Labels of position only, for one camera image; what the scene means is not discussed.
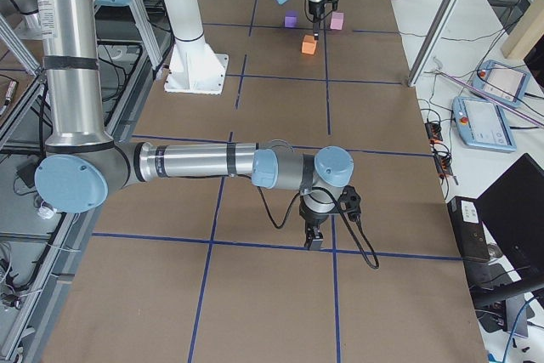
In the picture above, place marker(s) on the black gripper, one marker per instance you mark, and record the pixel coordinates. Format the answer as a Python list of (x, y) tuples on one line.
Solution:
[(312, 218), (315, 10)]

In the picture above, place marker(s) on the near blue teach pendant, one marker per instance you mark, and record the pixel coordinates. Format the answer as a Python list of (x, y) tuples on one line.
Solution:
[(482, 125)]

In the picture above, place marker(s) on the dark purple foam cube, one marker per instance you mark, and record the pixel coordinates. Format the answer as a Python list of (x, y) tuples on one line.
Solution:
[(290, 19)]

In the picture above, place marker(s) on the black computer monitor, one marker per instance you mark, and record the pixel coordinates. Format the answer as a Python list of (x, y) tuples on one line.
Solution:
[(512, 211)]

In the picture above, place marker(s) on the aluminium frame rail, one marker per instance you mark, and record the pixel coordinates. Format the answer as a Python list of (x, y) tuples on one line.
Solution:
[(39, 257)]

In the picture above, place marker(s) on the black desktop box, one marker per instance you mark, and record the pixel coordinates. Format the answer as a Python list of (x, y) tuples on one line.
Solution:
[(469, 232)]

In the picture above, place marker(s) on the orange foam cube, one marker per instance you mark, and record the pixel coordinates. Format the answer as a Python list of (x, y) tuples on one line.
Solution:
[(309, 45)]

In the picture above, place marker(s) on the blue teach pendant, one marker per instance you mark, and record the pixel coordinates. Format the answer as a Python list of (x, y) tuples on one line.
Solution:
[(501, 81), (482, 125)]

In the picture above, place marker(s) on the aluminium frame post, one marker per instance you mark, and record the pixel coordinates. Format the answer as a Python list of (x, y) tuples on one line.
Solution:
[(435, 31)]

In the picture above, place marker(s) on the orange black connector strip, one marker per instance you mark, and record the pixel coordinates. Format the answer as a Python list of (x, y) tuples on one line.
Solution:
[(441, 152)]

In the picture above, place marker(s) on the far blue teach pendant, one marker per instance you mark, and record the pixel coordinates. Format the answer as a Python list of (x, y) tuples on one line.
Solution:
[(501, 81)]

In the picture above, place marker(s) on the pink rod on stand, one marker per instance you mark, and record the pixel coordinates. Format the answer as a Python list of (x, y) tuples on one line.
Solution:
[(492, 99)]

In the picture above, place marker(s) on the light pink foam cube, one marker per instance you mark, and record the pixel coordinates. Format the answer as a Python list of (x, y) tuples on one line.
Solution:
[(336, 22)]

